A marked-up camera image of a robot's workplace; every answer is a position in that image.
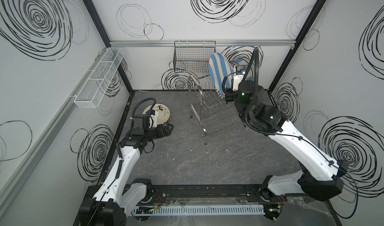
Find cream plate with black drawing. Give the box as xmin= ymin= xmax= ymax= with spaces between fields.
xmin=152 ymin=103 xmax=171 ymax=126

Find blue striped plate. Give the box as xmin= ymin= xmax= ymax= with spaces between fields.
xmin=233 ymin=58 xmax=249 ymax=75
xmin=209 ymin=52 xmax=233 ymax=99

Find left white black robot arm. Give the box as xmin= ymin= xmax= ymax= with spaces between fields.
xmin=78 ymin=123 xmax=174 ymax=226

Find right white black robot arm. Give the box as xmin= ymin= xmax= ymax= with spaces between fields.
xmin=222 ymin=80 xmax=348 ymax=202

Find stainless steel dish rack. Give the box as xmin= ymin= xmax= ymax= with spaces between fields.
xmin=188 ymin=76 xmax=246 ymax=145

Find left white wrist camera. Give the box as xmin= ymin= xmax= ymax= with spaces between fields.
xmin=146 ymin=109 xmax=159 ymax=129

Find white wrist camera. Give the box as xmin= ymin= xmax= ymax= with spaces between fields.
xmin=146 ymin=109 xmax=159 ymax=129
xmin=232 ymin=65 xmax=247 ymax=91

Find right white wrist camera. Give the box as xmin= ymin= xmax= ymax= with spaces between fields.
xmin=232 ymin=65 xmax=247 ymax=91

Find black wire wall basket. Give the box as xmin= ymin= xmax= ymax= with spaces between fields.
xmin=173 ymin=40 xmax=216 ymax=73

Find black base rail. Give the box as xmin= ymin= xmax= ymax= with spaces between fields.
xmin=86 ymin=183 xmax=326 ymax=203

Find white mesh wall shelf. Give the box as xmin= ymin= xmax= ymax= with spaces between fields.
xmin=74 ymin=47 xmax=124 ymax=109

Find aluminium wall rail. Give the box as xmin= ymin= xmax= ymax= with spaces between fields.
xmin=110 ymin=39 xmax=296 ymax=47

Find white slotted cable duct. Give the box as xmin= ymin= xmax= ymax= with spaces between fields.
xmin=131 ymin=205 xmax=265 ymax=217

